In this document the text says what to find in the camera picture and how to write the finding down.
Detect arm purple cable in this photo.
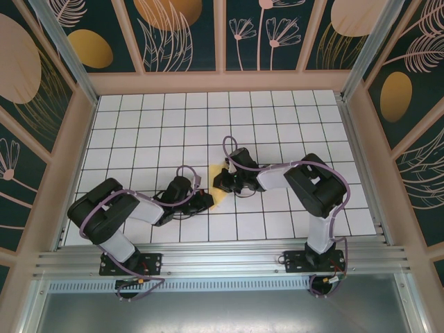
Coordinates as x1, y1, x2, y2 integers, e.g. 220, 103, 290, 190
79, 164, 204, 302
221, 135, 350, 300

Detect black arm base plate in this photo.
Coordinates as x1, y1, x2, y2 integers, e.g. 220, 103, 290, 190
282, 249, 348, 274
99, 252, 164, 277

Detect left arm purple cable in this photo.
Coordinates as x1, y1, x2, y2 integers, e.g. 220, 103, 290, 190
79, 164, 204, 302

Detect grey metal sheet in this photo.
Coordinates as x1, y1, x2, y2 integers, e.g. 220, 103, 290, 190
20, 272, 429, 333

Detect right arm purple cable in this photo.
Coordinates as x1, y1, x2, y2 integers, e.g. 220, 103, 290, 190
221, 135, 350, 300

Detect aluminium frame post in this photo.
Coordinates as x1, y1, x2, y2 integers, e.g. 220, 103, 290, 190
341, 0, 407, 101
26, 0, 100, 105

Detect slotted grey cable duct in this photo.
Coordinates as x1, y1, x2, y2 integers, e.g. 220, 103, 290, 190
48, 275, 315, 294

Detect yellow paper sheet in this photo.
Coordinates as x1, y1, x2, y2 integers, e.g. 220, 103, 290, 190
207, 163, 232, 212

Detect aluminium side rail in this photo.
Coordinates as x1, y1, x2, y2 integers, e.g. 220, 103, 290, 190
338, 99, 393, 246

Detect aluminium mounting rail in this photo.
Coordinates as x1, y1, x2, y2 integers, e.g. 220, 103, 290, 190
33, 242, 413, 278

